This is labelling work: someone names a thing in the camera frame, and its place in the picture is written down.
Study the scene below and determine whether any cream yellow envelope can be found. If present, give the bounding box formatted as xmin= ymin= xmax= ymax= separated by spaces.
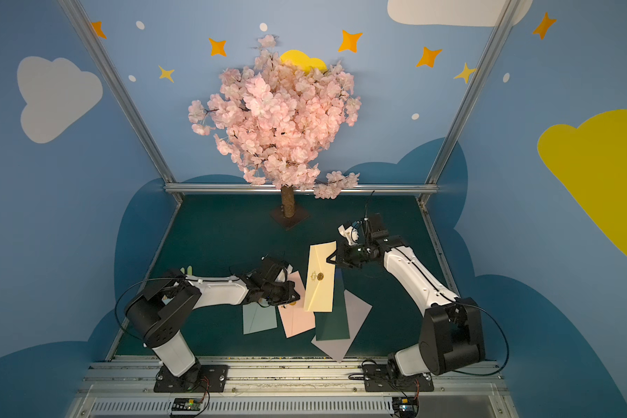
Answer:
xmin=304 ymin=242 xmax=336 ymax=313

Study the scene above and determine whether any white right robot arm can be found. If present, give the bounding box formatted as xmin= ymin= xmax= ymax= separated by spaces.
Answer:
xmin=327 ymin=214 xmax=510 ymax=377

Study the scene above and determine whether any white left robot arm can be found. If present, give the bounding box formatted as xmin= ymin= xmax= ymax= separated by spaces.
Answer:
xmin=124 ymin=256 xmax=301 ymax=380

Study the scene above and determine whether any pink envelope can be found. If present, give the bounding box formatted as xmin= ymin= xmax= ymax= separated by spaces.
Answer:
xmin=278 ymin=272 xmax=315 ymax=338

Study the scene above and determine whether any light teal envelope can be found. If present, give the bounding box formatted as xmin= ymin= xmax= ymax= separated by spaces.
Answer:
xmin=242 ymin=302 xmax=277 ymax=334

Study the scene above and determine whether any dark green envelope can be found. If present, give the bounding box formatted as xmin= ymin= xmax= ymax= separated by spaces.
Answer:
xmin=315 ymin=268 xmax=350 ymax=341

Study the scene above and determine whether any lavender envelope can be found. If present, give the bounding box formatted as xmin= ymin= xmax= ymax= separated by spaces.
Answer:
xmin=311 ymin=290 xmax=372 ymax=362

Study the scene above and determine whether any pink blossom artificial tree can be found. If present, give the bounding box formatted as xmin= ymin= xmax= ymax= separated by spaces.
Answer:
xmin=188 ymin=35 xmax=362 ymax=219

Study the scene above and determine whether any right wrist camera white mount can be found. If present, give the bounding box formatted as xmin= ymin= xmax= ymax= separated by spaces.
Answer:
xmin=338 ymin=225 xmax=359 ymax=246

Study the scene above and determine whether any green garden fork wooden handle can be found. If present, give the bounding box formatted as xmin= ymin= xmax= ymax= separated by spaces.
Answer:
xmin=180 ymin=266 xmax=193 ymax=277

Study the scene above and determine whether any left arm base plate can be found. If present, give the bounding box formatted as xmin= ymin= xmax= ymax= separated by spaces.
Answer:
xmin=153 ymin=364 xmax=229 ymax=394

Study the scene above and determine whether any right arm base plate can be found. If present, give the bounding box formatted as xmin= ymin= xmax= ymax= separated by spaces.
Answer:
xmin=361 ymin=362 xmax=435 ymax=393

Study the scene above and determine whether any aluminium rail front frame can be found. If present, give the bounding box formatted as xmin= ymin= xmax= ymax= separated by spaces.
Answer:
xmin=67 ymin=356 xmax=518 ymax=417

